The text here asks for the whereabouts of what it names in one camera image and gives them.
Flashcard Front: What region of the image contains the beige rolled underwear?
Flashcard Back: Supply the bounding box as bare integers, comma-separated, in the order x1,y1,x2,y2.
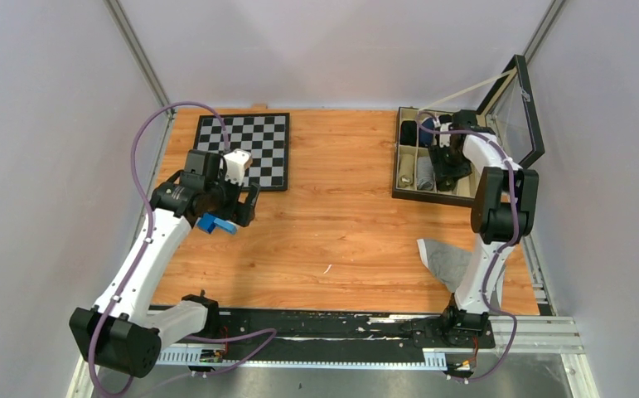
397,153,415,188

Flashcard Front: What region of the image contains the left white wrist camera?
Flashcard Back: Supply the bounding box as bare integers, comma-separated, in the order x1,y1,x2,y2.
222,149,253,186

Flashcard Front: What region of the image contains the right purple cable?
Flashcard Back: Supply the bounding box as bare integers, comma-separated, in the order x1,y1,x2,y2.
416,111,522,384

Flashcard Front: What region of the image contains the aluminium frame post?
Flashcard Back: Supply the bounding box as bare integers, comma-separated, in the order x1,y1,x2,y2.
523,0,568,61
104,0,176,116

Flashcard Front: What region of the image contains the black rolled underwear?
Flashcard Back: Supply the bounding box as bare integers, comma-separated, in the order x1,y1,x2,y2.
399,120,419,147

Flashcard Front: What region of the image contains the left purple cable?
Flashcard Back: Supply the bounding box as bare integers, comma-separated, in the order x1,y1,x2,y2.
87,101,279,398

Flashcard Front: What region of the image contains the grey rolled underwear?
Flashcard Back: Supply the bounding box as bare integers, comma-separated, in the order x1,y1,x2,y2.
416,157,435,191

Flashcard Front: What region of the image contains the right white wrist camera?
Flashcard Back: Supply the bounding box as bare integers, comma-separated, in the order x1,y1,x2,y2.
434,122,452,148

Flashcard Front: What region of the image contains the black compartment storage box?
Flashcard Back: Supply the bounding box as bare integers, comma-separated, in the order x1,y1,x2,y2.
392,55,545,206

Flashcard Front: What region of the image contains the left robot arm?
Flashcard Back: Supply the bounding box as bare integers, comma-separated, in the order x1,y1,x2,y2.
69,149,260,378

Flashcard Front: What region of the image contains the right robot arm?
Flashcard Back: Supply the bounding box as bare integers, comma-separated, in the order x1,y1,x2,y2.
436,110,539,347

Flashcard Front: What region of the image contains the navy rolled underwear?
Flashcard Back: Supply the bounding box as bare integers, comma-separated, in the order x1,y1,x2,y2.
418,117,436,148

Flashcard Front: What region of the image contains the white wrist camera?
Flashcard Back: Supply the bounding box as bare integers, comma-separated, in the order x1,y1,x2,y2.
434,122,452,148
222,149,253,186

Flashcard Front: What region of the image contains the left aluminium frame post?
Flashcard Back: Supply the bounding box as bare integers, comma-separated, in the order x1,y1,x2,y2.
104,0,176,116

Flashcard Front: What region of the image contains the right aluminium frame post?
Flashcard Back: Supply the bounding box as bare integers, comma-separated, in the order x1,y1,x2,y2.
523,0,568,61

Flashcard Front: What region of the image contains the blue white block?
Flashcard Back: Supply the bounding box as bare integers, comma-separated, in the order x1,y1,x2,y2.
196,213,238,235

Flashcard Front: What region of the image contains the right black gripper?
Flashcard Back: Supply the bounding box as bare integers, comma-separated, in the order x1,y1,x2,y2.
428,142,471,184

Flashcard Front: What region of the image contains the purple cable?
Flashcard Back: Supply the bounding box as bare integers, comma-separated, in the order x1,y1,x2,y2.
87,101,279,398
416,111,522,384

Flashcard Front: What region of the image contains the black white chessboard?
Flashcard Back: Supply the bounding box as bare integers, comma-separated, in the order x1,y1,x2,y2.
193,113,290,192

